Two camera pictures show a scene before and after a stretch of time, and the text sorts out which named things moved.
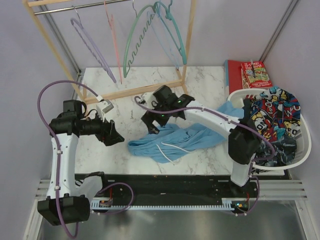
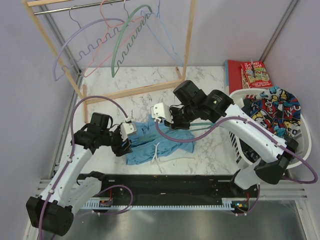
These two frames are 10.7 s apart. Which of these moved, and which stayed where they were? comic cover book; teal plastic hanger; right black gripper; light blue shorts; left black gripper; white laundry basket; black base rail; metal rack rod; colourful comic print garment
Moved: left black gripper; light blue shorts; right black gripper; teal plastic hanger
Stayed: black base rail; colourful comic print garment; white laundry basket; comic cover book; metal rack rod
